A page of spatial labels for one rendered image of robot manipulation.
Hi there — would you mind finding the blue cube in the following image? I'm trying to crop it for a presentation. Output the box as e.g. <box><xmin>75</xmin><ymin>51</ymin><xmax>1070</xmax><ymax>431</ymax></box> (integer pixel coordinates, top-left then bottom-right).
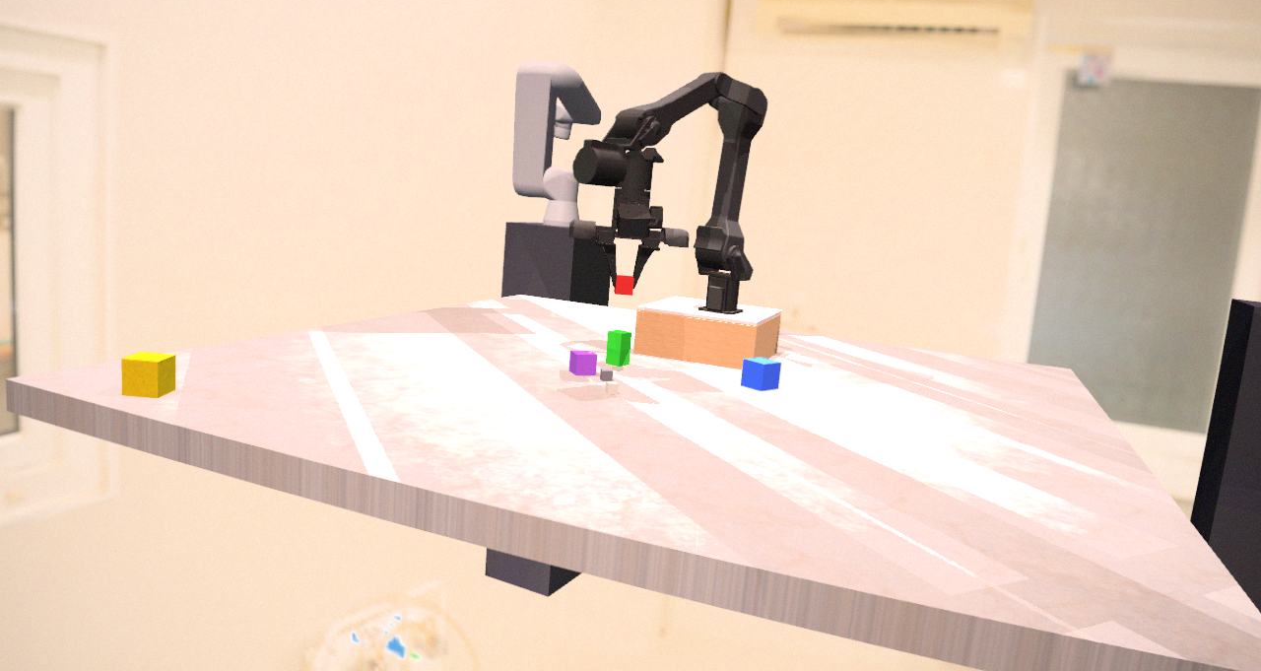
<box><xmin>741</xmin><ymin>358</ymin><xmax>781</xmax><ymax>392</ymax></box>

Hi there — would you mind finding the purple cube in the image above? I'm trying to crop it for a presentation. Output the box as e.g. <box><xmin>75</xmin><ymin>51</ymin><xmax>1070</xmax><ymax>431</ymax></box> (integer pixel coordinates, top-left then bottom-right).
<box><xmin>567</xmin><ymin>351</ymin><xmax>596</xmax><ymax>375</ymax></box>

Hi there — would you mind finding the green block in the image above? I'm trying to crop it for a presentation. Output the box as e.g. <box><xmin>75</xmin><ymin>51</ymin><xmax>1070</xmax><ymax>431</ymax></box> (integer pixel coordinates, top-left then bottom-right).
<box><xmin>607</xmin><ymin>330</ymin><xmax>631</xmax><ymax>351</ymax></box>
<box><xmin>607</xmin><ymin>348</ymin><xmax>631</xmax><ymax>367</ymax></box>

